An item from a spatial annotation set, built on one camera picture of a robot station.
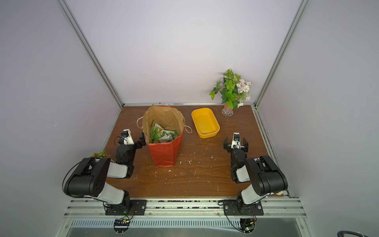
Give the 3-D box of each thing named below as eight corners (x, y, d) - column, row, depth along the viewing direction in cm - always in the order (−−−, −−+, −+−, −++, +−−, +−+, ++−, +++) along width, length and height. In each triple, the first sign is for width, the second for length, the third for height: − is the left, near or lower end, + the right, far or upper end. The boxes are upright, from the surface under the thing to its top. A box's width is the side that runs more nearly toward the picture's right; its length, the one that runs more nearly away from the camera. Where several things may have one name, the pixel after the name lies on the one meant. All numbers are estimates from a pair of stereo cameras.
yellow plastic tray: (199, 141, 100) (199, 136, 96) (190, 114, 116) (189, 109, 111) (222, 135, 103) (223, 130, 99) (210, 110, 119) (210, 105, 114)
